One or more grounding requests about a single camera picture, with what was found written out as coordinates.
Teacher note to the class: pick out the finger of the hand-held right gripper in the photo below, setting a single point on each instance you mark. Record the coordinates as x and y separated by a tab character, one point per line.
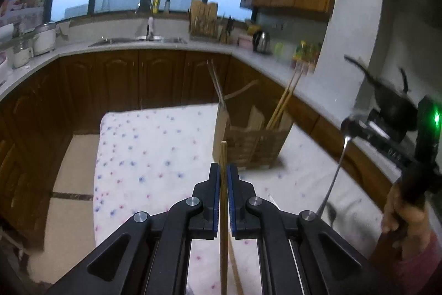
376	143
369	126

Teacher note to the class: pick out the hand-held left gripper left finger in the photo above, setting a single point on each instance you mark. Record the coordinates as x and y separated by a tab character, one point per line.
217	205

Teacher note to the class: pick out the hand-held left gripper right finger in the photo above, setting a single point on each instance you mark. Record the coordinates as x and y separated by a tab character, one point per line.
232	201

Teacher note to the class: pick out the wooden utensil holder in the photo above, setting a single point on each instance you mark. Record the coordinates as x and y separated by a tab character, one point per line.
248	146

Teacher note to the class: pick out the person's right forearm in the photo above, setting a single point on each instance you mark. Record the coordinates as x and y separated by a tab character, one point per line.
414	267

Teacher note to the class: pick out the person's right hand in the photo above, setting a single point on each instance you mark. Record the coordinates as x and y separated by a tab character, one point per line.
404	219

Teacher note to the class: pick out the gas stove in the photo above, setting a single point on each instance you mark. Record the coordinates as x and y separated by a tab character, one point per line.
375	118

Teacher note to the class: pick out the black wok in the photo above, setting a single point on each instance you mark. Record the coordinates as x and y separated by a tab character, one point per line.
393	105

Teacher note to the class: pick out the white spice jar set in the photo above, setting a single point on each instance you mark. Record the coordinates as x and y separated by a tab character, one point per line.
305	66

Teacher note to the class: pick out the white floral tablecloth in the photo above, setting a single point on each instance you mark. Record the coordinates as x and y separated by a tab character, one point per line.
148	150

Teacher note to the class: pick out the yellow cooking oil bottle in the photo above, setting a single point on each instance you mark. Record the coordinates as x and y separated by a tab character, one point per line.
300	51

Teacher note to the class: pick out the green cup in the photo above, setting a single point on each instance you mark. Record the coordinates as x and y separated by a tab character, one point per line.
278	49

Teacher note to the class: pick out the steel electric kettle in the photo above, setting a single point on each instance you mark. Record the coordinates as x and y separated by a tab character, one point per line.
261	42

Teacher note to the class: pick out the wooden base cabinets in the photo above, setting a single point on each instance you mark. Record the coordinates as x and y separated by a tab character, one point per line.
155	77

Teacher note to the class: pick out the pink container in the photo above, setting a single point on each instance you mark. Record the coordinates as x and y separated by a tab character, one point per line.
246	42

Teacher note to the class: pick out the grey stone countertop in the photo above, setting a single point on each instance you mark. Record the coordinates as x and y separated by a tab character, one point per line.
207	48

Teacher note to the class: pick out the wooden knife block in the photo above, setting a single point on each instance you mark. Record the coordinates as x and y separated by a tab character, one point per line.
203	32

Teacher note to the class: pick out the chrome kitchen faucet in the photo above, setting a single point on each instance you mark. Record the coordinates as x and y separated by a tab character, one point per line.
150	27

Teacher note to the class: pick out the steel kitchen sink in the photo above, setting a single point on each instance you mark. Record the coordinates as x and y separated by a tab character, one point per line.
117	41

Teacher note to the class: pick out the yellow detergent bottle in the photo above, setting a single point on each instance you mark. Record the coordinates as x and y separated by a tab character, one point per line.
156	3

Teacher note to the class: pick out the grey dish cloth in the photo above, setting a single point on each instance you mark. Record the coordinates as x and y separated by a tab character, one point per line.
63	30

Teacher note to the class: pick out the large white rice cooker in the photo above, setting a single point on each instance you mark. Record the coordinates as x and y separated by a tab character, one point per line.
45	39

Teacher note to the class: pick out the small white blender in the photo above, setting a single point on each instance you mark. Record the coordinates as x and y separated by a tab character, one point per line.
22	54

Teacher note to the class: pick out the paper towel roll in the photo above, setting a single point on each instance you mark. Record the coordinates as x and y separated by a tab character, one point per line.
6	32

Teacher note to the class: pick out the wall power outlet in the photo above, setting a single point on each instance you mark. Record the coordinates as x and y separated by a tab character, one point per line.
276	26

